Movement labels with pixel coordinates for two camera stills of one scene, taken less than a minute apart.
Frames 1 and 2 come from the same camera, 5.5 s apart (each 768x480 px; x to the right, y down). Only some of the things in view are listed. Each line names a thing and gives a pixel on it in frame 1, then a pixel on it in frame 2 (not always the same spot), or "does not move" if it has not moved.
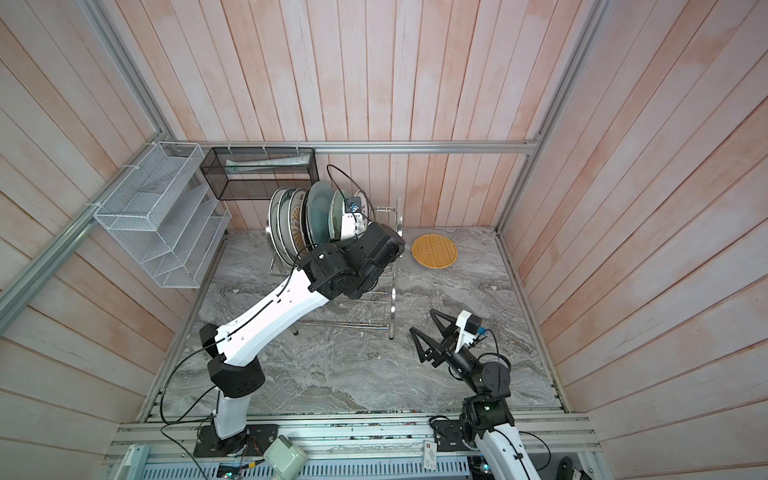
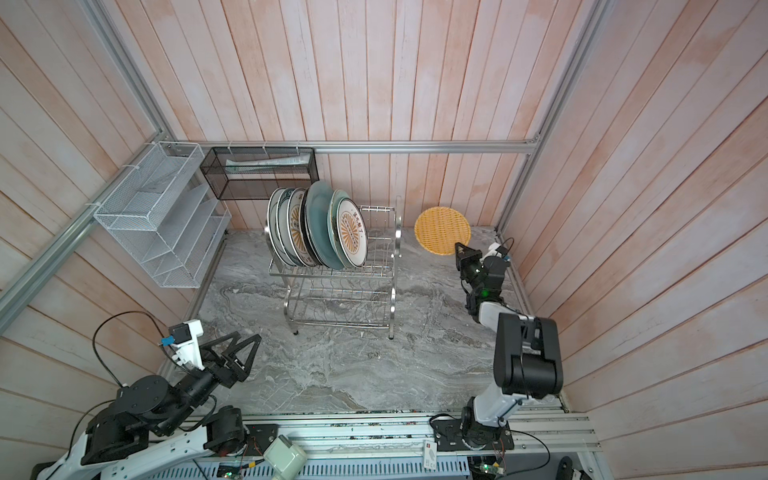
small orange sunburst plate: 364,202 to 352,232
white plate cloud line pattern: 273,223 does not move
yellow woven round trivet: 435,251 to 438,229
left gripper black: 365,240 to 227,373
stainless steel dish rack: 374,311 does not move
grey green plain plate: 320,211 does not move
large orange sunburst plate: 295,216 does not move
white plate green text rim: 283,210 does not move
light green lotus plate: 335,215 does not move
